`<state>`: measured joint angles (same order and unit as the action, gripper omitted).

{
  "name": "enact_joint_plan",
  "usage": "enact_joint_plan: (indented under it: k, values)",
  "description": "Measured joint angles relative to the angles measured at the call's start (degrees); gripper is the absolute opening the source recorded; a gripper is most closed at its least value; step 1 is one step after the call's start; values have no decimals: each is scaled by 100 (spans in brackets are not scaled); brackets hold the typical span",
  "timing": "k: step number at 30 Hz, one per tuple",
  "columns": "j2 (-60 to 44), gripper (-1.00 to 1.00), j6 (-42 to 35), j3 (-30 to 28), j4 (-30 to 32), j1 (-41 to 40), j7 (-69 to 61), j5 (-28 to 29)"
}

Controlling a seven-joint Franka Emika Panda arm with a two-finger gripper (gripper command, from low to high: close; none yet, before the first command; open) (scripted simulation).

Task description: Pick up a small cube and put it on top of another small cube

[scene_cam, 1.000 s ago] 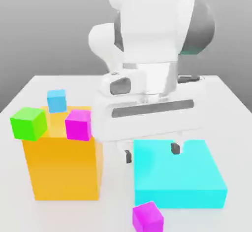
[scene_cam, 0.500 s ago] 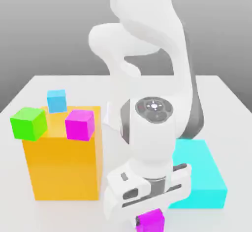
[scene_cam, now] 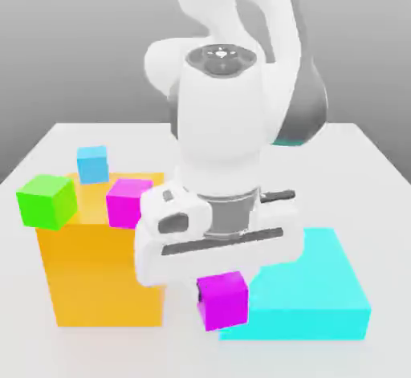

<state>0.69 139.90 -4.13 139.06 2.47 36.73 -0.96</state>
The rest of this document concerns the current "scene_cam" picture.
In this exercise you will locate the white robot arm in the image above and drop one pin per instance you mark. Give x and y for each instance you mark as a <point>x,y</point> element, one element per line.
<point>221,118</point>

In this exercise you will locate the small blue cube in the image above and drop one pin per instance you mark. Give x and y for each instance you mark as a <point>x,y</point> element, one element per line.
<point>92,165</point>

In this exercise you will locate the small green cube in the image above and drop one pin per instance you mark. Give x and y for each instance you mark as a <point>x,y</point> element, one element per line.
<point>46,203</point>

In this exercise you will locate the small magenta cube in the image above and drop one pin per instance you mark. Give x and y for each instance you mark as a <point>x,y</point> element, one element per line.
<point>123,204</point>
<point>224,301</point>

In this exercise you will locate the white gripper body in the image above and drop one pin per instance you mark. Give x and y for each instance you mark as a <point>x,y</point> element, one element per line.
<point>224,256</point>

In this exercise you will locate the large orange box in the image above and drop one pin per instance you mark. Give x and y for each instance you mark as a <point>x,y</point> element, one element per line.
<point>96,272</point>

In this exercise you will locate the large cyan box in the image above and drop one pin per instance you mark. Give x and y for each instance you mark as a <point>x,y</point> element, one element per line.
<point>308,294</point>

